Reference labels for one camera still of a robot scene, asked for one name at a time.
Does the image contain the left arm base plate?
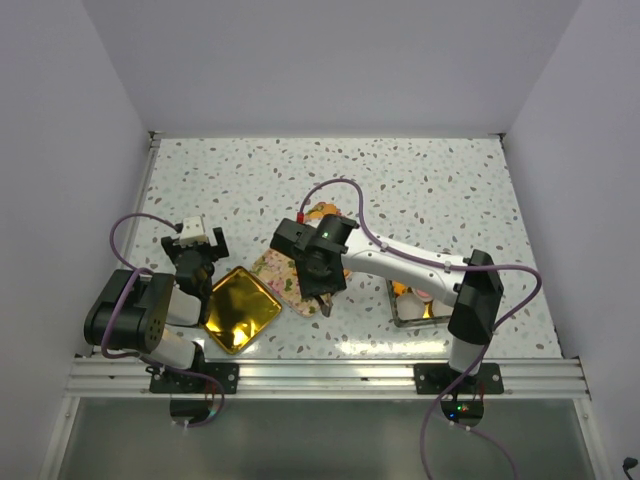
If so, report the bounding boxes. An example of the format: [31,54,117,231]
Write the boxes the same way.
[145,363,240,394]

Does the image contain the square cookie tin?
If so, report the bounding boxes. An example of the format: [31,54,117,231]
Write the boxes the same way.
[386,280,453,329]

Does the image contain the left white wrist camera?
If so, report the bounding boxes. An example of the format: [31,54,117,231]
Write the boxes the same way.
[178,215,209,247]

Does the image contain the floral rectangular tray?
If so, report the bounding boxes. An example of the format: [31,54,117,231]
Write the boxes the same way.
[250,202,326,318]

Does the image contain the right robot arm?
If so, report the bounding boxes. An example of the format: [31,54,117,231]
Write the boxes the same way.
[270,214,504,393]

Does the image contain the right round circuit board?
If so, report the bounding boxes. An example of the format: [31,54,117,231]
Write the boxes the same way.
[440,400,485,427]

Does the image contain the pink round cookie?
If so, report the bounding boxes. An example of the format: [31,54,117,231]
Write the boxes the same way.
[413,289,431,299]

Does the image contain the round circuit board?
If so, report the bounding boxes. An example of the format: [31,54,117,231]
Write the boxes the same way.
[169,399,216,428]
[440,400,485,427]

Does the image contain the aluminium frame rail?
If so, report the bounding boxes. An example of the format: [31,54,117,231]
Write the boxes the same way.
[64,357,590,400]

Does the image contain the gold tin lid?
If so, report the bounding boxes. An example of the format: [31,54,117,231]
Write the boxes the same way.
[203,266,282,355]

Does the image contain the metal tongs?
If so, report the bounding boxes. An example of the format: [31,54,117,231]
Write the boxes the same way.
[314,294,333,318]

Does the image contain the left round circuit board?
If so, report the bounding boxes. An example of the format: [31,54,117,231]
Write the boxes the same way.
[169,399,216,428]

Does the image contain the white paper cup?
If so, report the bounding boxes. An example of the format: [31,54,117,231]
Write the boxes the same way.
[431,300,453,317]
[397,293,425,321]
[413,289,433,303]

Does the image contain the orange round cookie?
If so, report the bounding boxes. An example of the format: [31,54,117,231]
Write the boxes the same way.
[317,203,340,216]

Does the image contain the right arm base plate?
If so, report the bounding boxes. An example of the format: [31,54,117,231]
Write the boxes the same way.
[413,362,505,395]

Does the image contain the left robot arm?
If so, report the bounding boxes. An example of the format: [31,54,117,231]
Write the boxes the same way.
[83,222,229,393]

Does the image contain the orange fish cookie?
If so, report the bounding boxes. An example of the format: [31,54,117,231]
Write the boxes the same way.
[393,282,407,295]

